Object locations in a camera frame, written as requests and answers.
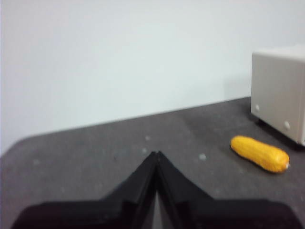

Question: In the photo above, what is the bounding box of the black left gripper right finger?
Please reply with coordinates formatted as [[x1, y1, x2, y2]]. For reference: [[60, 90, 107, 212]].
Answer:
[[157, 151, 304, 229]]

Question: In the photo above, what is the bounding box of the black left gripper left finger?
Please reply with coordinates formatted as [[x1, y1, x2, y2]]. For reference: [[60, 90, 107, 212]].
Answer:
[[10, 151, 158, 229]]

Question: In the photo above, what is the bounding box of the cream toaster oven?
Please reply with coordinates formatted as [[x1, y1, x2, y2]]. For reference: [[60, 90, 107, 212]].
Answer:
[[251, 46, 305, 146]]

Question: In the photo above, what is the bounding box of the yellow corn cob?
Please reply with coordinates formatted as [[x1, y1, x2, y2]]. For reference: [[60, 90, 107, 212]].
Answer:
[[230, 135, 290, 174]]

